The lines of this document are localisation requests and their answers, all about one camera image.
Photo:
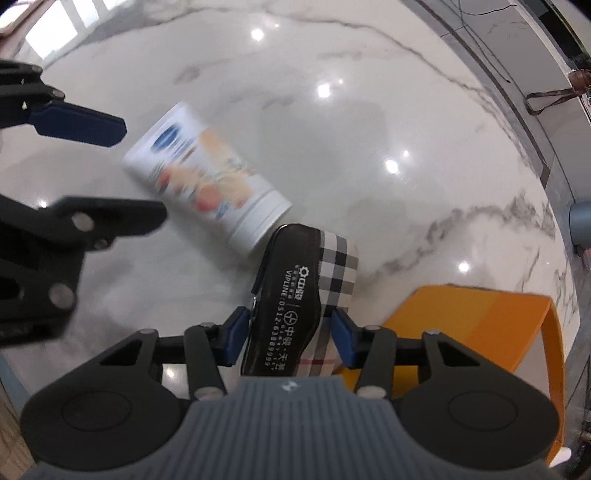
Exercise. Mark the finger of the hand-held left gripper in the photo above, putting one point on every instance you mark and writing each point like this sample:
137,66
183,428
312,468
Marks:
78,122
115,214

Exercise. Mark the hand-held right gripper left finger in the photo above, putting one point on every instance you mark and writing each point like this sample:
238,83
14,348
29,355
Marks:
234,334

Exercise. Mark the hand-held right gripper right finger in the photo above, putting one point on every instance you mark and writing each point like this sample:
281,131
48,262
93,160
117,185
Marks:
345,337

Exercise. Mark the black plaid glasses case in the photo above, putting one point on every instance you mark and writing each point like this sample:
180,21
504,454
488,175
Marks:
286,300

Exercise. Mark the white lotion tube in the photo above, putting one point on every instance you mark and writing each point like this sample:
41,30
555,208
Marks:
207,184

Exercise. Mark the orange box with white lining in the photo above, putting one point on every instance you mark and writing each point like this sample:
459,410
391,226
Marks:
461,323

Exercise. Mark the grey round bin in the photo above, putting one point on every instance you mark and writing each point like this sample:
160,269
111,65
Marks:
581,226

